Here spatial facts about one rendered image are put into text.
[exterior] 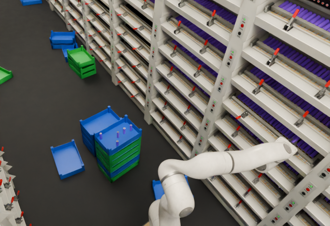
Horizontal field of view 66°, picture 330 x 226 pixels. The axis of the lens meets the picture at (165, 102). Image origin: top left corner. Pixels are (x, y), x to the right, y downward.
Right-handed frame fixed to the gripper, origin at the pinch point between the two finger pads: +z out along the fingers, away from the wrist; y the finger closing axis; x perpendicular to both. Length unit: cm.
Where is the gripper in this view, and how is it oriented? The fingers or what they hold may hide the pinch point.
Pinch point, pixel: (291, 143)
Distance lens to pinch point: 146.7
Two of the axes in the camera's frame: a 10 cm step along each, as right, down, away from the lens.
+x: -2.8, 7.7, 5.7
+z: 7.5, -1.9, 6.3
